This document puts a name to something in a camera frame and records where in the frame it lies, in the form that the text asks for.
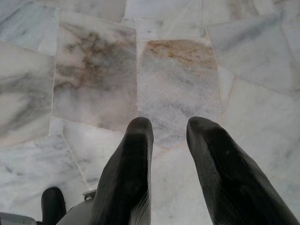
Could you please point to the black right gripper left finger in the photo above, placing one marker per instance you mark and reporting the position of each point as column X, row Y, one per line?
column 126, row 178

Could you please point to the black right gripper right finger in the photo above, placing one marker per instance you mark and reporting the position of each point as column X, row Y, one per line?
column 225, row 178

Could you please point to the black robot right foot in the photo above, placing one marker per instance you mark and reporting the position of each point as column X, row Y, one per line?
column 53, row 204

